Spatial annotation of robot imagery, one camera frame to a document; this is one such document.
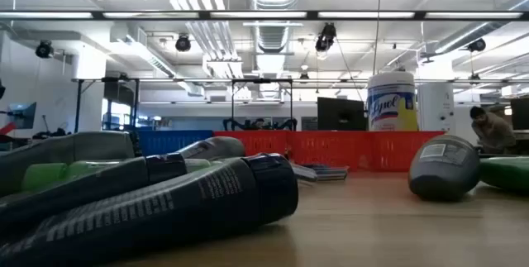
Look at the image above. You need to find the distant black rig frame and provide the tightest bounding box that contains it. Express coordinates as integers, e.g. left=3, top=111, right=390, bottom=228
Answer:
left=73, top=77, right=141, bottom=134
left=230, top=78, right=294, bottom=131

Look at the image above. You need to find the black computer monitor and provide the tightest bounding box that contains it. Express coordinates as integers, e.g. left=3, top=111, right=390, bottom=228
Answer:
left=317, top=97, right=368, bottom=132
left=510, top=97, right=529, bottom=131

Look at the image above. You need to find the blue plastic slotted basket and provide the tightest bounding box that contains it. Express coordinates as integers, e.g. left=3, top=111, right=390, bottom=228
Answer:
left=135, top=129, right=215, bottom=157

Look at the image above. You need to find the red plastic slotted basket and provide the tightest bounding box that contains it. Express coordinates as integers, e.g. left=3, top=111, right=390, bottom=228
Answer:
left=287, top=130, right=375, bottom=173
left=373, top=130, right=446, bottom=173
left=212, top=130, right=289, bottom=157

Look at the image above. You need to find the Lysol wipes canister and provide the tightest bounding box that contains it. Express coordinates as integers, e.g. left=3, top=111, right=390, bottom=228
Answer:
left=366, top=71, right=419, bottom=132

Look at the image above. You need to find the person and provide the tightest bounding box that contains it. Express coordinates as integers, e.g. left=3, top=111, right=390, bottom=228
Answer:
left=469, top=105, right=517, bottom=155

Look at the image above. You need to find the hanging black cable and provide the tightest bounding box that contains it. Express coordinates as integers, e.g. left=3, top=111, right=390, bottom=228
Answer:
left=373, top=0, right=383, bottom=76

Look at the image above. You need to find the grey body wash bottle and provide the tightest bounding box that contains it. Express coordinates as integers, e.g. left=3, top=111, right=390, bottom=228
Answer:
left=175, top=136, right=247, bottom=161
left=407, top=134, right=482, bottom=203
left=0, top=130, right=144, bottom=198

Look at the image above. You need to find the grey monitor on arm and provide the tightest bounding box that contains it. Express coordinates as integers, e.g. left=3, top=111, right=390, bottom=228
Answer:
left=7, top=101, right=37, bottom=131

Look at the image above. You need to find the green Pert shampoo bottle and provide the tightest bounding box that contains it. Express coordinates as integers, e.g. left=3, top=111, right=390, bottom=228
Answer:
left=479, top=155, right=529, bottom=193
left=21, top=161, right=127, bottom=193

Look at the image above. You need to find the black ceiling spotlight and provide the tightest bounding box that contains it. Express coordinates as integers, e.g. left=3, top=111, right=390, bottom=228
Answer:
left=314, top=22, right=338, bottom=53
left=174, top=34, right=193, bottom=53
left=468, top=37, right=488, bottom=53
left=35, top=40, right=55, bottom=60

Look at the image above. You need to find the black overhead light bar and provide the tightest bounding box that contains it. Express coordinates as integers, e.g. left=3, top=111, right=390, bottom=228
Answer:
left=0, top=9, right=529, bottom=21

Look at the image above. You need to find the navy blue toiletry tube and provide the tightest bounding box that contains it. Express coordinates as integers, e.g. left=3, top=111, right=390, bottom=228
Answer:
left=0, top=153, right=188, bottom=235
left=0, top=153, right=299, bottom=267

